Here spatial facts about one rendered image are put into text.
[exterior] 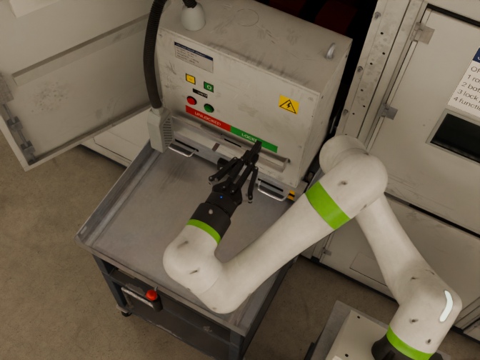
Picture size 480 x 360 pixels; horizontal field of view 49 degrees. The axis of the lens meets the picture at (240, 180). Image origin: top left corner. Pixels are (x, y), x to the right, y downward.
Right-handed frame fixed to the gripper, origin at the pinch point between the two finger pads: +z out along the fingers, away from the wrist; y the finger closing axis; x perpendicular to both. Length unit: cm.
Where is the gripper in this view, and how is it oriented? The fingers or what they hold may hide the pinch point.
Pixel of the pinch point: (253, 153)
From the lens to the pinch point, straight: 142.1
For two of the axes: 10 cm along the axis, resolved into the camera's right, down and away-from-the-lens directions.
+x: 0.3, -5.1, -8.6
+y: 8.8, 4.2, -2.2
